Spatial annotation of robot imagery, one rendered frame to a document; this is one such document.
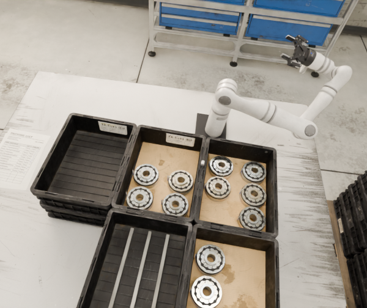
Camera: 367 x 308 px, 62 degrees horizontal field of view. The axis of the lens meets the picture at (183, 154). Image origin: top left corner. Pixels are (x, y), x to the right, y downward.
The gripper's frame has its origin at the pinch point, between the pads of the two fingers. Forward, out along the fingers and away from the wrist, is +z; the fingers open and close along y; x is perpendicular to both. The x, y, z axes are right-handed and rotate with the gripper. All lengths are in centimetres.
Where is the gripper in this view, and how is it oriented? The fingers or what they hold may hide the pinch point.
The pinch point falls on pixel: (285, 46)
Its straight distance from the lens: 152.8
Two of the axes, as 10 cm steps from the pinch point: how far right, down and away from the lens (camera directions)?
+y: -3.2, 9.3, -1.7
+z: -9.1, -3.5, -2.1
